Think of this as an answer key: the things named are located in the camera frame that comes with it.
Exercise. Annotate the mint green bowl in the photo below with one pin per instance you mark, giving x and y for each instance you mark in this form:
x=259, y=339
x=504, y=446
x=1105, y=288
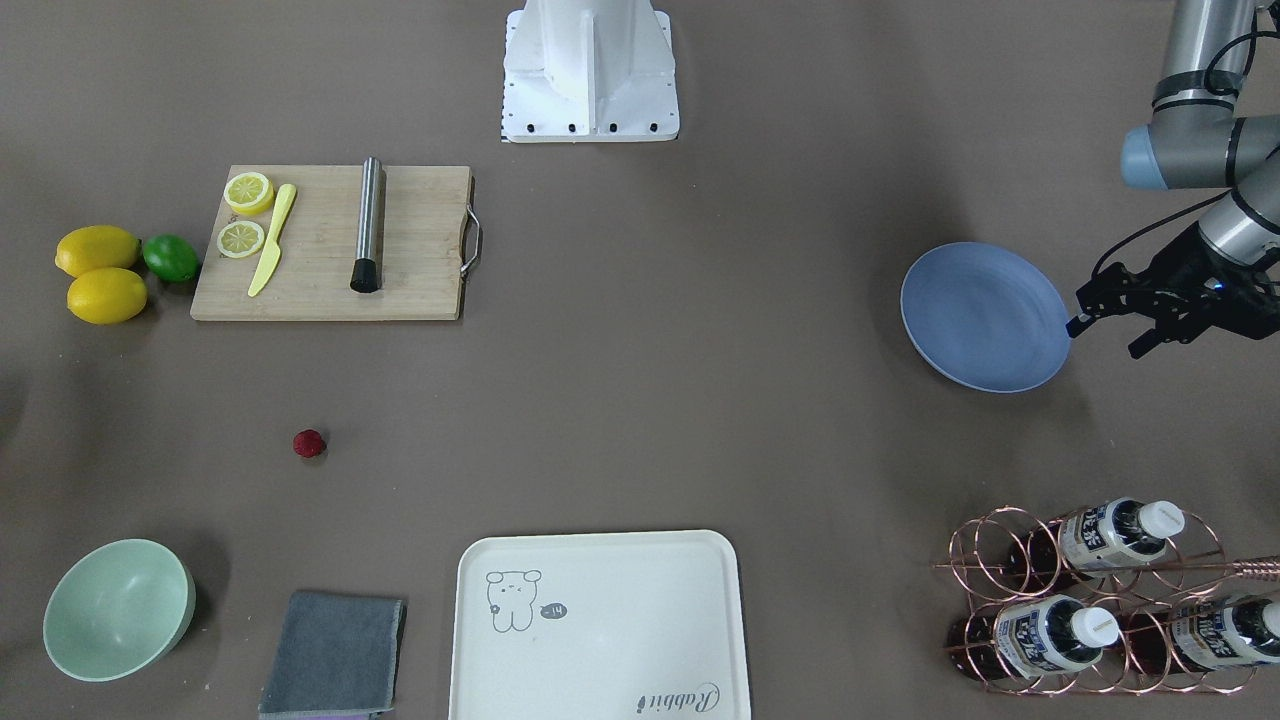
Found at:
x=118, y=609

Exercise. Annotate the lemon half slice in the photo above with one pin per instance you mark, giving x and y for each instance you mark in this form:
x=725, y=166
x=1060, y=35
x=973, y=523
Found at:
x=240, y=239
x=249, y=193

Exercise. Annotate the blue plate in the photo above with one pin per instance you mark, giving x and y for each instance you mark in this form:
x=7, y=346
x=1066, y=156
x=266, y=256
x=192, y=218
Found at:
x=985, y=318

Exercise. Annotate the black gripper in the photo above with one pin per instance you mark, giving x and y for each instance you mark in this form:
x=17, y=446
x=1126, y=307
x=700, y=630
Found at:
x=1178, y=268

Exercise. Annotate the yellow plastic knife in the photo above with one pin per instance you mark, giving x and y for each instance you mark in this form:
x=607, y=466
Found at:
x=271, y=252

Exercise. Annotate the cream rectangular tray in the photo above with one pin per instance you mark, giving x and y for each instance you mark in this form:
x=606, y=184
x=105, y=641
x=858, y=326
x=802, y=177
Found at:
x=635, y=625

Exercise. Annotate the white pedestal column base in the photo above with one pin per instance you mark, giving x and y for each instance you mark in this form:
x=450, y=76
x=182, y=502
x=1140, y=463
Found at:
x=589, y=72

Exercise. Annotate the yellow lemon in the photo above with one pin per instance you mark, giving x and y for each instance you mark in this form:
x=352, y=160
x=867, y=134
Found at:
x=96, y=247
x=107, y=296

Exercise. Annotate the dark drink bottle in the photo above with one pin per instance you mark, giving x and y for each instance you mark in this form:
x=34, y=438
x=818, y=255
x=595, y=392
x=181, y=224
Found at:
x=1091, y=543
x=1236, y=631
x=1055, y=635

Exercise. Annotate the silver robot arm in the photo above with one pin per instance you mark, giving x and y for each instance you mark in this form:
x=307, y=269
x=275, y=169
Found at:
x=1195, y=138

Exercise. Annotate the copper wire bottle rack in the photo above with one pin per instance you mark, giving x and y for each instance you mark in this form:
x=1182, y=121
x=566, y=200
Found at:
x=1197, y=569

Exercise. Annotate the grey folded cloth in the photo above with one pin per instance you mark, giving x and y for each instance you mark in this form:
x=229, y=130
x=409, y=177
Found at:
x=336, y=658

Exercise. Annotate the wooden cutting board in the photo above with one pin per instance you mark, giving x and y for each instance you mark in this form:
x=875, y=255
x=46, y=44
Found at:
x=422, y=251

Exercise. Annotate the green lime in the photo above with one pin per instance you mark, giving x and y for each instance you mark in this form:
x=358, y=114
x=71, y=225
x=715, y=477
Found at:
x=170, y=258

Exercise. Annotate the red strawberry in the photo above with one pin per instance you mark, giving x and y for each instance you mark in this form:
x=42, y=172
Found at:
x=309, y=443

